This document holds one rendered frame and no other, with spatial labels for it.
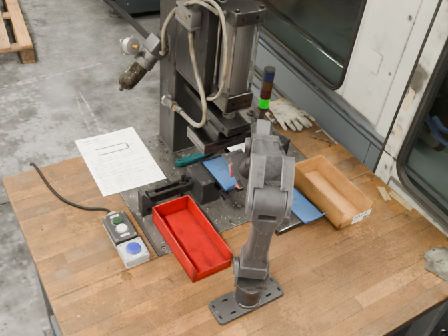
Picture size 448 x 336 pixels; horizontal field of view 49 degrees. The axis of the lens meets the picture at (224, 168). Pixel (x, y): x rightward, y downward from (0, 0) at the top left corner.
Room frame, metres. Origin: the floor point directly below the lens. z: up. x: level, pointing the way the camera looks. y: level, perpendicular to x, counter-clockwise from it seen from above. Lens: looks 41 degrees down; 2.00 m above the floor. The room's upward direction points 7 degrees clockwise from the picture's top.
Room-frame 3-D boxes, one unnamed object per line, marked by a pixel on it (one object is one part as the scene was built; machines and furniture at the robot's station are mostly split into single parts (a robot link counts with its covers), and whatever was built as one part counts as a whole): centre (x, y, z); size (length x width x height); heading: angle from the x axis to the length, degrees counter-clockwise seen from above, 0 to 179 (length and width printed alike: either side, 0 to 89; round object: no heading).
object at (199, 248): (0.92, 0.07, 0.93); 0.25 x 0.12 x 0.06; 36
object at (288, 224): (1.10, -0.20, 0.91); 0.17 x 0.16 x 0.02; 126
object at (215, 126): (1.22, 0.06, 1.22); 0.26 x 0.18 x 0.30; 36
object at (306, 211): (1.10, -0.25, 0.93); 0.15 x 0.07 x 0.03; 39
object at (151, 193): (1.07, 0.15, 0.95); 0.15 x 0.03 x 0.10; 126
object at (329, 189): (1.18, -0.35, 0.93); 0.25 x 0.13 x 0.08; 36
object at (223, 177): (1.13, 0.00, 1.00); 0.15 x 0.07 x 0.03; 36
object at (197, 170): (1.17, 0.01, 0.98); 0.20 x 0.10 x 0.01; 126
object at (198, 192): (1.17, 0.01, 0.94); 0.20 x 0.10 x 0.07; 126
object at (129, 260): (0.85, 0.22, 0.90); 0.07 x 0.07 x 0.06; 36
